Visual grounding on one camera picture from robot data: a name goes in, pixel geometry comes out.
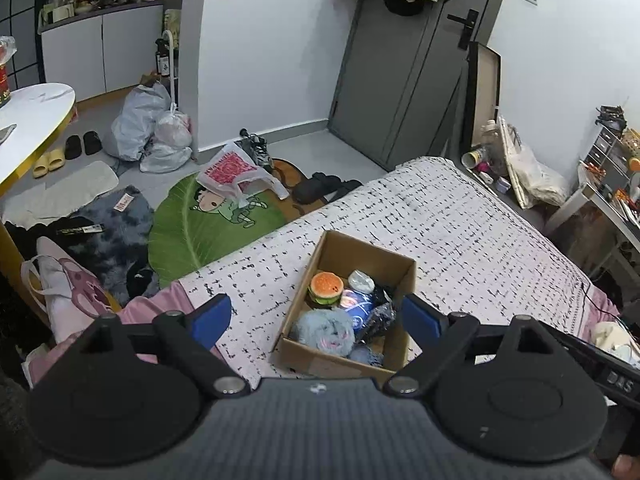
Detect black mesh cloth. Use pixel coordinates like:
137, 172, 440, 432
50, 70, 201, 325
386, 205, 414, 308
356, 285, 401, 346

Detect black spray bottle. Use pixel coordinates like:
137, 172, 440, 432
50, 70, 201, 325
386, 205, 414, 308
155, 38, 172, 78

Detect light blue fluffy plush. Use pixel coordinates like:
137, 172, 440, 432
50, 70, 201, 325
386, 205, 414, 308
290, 308, 357, 358

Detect white yellow-edged table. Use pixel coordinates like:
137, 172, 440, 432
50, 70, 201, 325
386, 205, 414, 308
0, 82, 77, 311

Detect cream white cloth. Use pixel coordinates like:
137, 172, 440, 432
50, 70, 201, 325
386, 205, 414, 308
592, 321, 640, 361

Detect white black-flecked bed blanket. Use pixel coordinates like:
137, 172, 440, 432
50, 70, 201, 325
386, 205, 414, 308
179, 156, 593, 391

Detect white canvas tote bag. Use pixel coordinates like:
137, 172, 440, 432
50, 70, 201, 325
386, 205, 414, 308
497, 116, 571, 209

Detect white clear packet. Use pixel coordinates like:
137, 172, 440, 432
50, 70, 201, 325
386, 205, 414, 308
347, 270, 378, 293

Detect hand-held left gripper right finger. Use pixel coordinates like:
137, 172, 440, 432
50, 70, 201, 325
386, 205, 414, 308
382, 294, 558, 400

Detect blue tissue packet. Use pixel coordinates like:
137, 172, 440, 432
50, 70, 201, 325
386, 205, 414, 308
340, 288, 376, 331

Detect grey fluffy rug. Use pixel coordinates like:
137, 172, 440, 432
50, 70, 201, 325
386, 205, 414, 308
65, 185, 156, 306

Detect red-printed white plastic bag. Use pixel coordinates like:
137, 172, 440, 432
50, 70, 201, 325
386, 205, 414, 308
196, 142, 291, 208

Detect grey drawer organizer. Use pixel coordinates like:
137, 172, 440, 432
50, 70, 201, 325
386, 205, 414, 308
587, 125, 633, 191

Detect black clothes pile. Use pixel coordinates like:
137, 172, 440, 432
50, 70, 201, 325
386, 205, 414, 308
5, 216, 96, 256

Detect hamburger plush toy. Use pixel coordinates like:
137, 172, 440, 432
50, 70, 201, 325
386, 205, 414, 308
306, 271, 346, 309

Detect clear plastic bottle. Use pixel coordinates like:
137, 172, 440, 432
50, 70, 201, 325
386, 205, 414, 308
481, 119, 503, 161

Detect white floor mat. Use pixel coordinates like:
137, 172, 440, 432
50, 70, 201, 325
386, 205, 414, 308
2, 160, 120, 221

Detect black door handle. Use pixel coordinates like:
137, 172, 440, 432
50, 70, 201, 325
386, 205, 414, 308
446, 8, 480, 51

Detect white tied plastic bag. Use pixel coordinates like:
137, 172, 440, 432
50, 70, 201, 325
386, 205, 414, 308
154, 105, 193, 148

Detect paper cup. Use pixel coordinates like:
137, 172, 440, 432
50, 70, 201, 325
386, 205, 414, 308
461, 144, 488, 168

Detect grey door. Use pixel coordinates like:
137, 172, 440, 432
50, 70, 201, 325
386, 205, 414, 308
327, 0, 501, 172

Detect white cabinet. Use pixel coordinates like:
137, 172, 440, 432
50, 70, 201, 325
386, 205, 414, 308
39, 2, 165, 103

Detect black cap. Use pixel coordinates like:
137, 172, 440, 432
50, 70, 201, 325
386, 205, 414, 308
125, 266, 161, 301

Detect white narrow rack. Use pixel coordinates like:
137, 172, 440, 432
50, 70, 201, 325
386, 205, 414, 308
161, 8, 182, 111

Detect brown cardboard box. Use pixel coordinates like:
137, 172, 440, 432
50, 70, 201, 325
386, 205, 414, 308
270, 230, 418, 378

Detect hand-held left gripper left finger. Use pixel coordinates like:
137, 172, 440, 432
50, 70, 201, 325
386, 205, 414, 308
82, 294, 252, 400

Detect white flat plastic bag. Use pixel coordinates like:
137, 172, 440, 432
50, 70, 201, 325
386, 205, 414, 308
139, 142, 193, 174

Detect grey sneakers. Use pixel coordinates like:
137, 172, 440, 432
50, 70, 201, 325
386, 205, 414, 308
239, 128, 275, 168

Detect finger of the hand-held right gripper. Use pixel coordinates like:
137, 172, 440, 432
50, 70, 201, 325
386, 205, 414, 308
547, 327, 596, 373

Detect black cable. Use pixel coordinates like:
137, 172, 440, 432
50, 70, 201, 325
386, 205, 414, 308
580, 280, 623, 318

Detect person's right hand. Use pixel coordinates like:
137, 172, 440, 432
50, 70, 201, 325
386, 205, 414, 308
611, 454, 640, 480

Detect green leaf cartoon rug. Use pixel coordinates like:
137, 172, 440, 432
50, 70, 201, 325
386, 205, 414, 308
148, 172, 288, 288

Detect black gold flat packet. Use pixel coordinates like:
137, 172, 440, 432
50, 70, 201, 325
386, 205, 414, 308
56, 223, 104, 236

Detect large grey garbage bag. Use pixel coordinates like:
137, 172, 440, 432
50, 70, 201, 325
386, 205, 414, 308
111, 81, 172, 162

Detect pink bed sheet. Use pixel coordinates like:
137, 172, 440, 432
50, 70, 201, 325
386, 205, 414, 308
27, 280, 621, 386

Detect black-framed leaning board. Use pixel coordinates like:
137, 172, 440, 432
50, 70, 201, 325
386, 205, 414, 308
460, 41, 502, 161

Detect pink cartoon tote bag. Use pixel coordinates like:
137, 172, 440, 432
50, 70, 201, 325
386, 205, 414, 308
21, 236, 113, 341

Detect white side desk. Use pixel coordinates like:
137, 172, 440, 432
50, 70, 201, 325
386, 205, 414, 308
545, 162, 640, 281

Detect red snack bag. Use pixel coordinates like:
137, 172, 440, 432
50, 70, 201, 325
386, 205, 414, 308
0, 36, 18, 108

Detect small light blue fluffy cloth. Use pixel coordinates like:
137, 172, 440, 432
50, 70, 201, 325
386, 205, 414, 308
347, 342, 386, 367

